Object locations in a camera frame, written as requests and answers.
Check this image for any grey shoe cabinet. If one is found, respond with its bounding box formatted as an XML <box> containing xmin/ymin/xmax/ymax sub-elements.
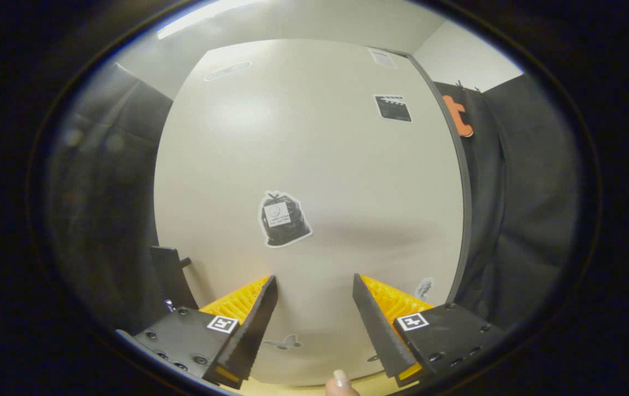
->
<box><xmin>369</xmin><ymin>47</ymin><xmax>473</xmax><ymax>304</ymax></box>

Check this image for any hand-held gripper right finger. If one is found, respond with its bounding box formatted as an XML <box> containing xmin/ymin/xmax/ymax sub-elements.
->
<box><xmin>352</xmin><ymin>273</ymin><xmax>507</xmax><ymax>388</ymax></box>

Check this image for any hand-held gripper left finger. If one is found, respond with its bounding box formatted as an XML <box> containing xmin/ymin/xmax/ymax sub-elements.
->
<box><xmin>115</xmin><ymin>275</ymin><xmax>279</xmax><ymax>390</ymax></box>

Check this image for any white shoe cabinet door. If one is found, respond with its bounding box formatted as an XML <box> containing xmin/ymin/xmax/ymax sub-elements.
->
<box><xmin>153</xmin><ymin>38</ymin><xmax>465</xmax><ymax>386</ymax></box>

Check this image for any black door handle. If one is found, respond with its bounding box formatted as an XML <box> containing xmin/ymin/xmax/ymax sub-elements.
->
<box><xmin>150</xmin><ymin>246</ymin><xmax>200</xmax><ymax>310</ymax></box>

